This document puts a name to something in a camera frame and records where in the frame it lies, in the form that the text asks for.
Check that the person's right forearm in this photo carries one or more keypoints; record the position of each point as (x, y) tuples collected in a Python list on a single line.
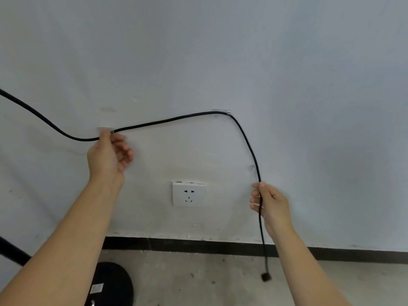
[(306, 267)]

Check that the black stand pole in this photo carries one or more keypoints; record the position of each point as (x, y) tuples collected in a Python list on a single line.
[(14, 251)]

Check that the black round stand base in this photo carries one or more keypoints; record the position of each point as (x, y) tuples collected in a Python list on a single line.
[(111, 285)]

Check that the person's right hand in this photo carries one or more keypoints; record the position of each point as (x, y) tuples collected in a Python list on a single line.
[(274, 207)]

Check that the black skirting board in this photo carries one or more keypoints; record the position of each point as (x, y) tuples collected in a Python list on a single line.
[(242, 247)]

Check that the person's left middle finger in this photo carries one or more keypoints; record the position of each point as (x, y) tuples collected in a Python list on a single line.
[(125, 149)]

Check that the person's right thumb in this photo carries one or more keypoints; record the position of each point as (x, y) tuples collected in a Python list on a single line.
[(267, 189)]

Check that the person's left thumb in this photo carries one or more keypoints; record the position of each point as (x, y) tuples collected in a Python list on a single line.
[(104, 136)]

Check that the person's left hand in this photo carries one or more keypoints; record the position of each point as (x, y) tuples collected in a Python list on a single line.
[(103, 159)]

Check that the white wall socket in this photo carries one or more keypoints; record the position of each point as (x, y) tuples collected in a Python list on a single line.
[(189, 195)]

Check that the person's left forearm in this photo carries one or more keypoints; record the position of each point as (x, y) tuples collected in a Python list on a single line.
[(60, 242)]

